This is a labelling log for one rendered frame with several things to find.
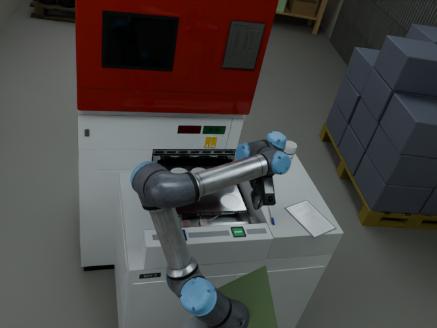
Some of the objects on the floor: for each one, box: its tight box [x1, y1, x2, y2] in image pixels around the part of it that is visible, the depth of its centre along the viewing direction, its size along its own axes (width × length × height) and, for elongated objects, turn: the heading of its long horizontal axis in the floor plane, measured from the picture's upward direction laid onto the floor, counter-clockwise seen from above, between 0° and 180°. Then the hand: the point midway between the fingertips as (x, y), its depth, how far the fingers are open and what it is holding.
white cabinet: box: [114, 176, 333, 328], centre depth 238 cm, size 64×96×82 cm, turn 91°
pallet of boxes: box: [319, 23, 437, 230], centre depth 372 cm, size 129×88×128 cm
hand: (257, 208), depth 178 cm, fingers closed
